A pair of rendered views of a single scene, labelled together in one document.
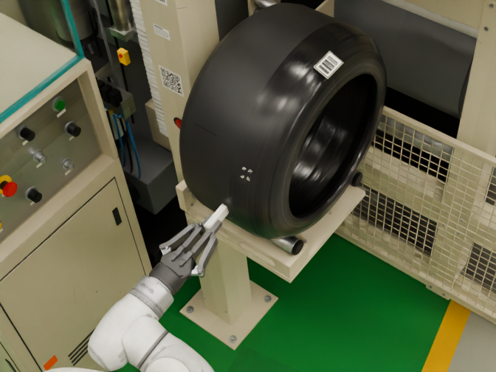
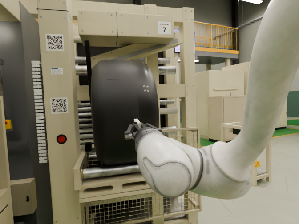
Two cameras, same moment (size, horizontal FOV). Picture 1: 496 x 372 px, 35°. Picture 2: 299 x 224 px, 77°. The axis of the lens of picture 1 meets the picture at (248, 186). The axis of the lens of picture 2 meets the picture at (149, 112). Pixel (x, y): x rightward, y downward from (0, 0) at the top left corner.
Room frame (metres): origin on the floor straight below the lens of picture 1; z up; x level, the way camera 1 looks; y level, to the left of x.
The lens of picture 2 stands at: (0.63, 0.66, 1.23)
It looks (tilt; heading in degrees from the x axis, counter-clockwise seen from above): 4 degrees down; 304
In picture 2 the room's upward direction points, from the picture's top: 2 degrees counter-clockwise
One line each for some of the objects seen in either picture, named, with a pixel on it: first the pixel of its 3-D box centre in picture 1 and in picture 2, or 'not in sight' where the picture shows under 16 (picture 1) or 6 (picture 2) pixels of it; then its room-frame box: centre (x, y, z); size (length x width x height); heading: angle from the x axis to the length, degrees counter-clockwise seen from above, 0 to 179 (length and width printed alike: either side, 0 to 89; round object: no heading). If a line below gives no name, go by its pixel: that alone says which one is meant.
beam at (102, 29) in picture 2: not in sight; (126, 31); (1.50, -0.37, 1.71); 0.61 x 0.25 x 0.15; 47
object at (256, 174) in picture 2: not in sight; (244, 150); (1.03, -2.48, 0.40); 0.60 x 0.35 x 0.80; 148
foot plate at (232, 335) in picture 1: (229, 304); not in sight; (1.52, 0.12, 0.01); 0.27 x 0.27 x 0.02; 47
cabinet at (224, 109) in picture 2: not in sight; (227, 118); (1.74, -4.85, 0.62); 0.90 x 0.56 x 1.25; 58
